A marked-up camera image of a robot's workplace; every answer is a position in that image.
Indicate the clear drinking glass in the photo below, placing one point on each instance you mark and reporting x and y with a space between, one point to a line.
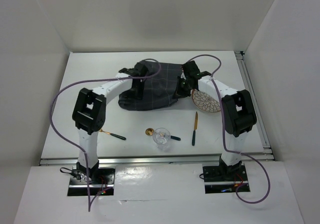
162 139

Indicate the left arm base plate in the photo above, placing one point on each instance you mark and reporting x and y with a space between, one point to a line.
101 183

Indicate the floral patterned ceramic plate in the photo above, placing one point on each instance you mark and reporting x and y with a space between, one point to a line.
205 102

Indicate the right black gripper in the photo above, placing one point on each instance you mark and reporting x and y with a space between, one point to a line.
180 93

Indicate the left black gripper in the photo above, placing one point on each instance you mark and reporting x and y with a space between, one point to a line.
138 94

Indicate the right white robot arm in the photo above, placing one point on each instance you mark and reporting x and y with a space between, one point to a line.
237 113

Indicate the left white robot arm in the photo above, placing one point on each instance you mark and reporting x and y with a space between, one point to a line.
89 112

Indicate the gold knife green handle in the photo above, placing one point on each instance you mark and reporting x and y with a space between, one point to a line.
193 141

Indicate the dark grey checked napkin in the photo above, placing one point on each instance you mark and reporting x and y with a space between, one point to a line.
158 91

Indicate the gold spoon green handle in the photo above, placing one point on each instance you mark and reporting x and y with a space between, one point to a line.
150 131

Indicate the aluminium front rail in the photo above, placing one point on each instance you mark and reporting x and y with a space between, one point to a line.
135 160

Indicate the aluminium right side rail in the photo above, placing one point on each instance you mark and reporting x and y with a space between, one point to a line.
267 149

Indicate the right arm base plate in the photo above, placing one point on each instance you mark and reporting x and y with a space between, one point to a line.
217 183

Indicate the aluminium rail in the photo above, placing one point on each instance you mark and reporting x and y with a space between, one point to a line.
267 149
135 160

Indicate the gold fork green handle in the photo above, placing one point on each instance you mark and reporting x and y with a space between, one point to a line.
113 135

